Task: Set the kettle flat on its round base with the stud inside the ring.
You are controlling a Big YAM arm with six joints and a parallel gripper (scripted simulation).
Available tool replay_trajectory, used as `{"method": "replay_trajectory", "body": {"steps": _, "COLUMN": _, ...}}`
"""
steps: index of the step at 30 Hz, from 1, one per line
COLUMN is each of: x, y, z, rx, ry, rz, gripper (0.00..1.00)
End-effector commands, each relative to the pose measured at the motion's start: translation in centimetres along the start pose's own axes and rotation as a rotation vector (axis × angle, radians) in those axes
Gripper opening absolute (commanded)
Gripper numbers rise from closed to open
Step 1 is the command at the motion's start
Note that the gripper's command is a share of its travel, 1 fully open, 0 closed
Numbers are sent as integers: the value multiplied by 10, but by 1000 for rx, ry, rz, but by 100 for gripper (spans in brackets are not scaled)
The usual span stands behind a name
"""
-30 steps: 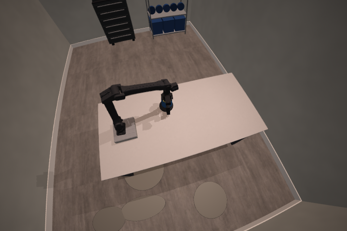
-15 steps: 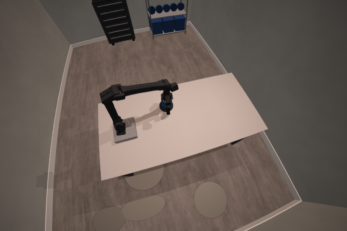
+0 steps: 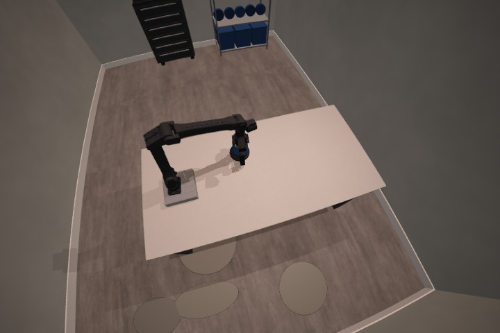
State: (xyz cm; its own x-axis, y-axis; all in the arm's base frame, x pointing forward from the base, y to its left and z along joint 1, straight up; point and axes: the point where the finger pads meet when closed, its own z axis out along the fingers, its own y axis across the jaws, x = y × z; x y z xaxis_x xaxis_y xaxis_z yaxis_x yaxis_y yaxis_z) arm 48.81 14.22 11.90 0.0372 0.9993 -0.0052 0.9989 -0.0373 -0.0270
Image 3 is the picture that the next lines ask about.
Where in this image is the black round disk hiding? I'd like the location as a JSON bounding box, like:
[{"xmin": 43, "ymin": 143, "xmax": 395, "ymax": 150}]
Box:
[{"xmin": 230, "ymin": 147, "xmax": 249, "ymax": 162}]

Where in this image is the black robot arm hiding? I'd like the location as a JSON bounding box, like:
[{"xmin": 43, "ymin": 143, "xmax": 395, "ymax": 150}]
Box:
[{"xmin": 143, "ymin": 114, "xmax": 257, "ymax": 196}]

